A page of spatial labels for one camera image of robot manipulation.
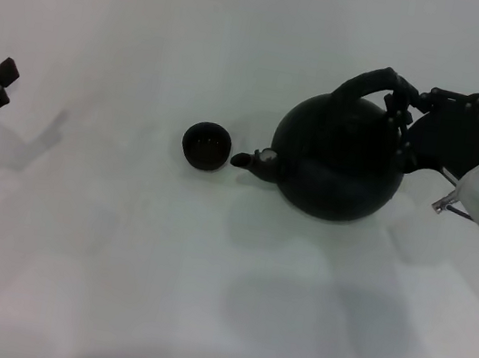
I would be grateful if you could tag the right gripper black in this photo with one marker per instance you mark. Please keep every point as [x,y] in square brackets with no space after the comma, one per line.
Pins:
[453,141]

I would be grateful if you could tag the black round teapot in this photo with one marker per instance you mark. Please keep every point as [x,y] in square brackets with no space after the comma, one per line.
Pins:
[333,167]

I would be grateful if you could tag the dark small teacup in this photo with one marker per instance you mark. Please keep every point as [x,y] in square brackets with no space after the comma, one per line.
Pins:
[206,146]

